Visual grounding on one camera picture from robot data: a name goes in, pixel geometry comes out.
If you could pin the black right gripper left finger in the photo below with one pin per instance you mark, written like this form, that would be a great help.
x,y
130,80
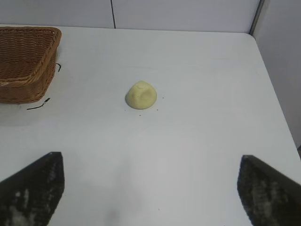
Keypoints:
x,y
30,193

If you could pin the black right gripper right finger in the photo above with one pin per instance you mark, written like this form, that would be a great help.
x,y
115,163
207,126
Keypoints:
x,y
268,195

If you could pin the pale yellow round fruit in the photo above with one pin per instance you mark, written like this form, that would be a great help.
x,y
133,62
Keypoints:
x,y
141,96

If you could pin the brown woven wicker basket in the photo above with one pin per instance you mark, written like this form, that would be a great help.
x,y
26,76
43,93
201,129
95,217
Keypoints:
x,y
23,68

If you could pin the grey metal frame post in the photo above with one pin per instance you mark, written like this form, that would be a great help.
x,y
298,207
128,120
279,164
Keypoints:
x,y
256,16

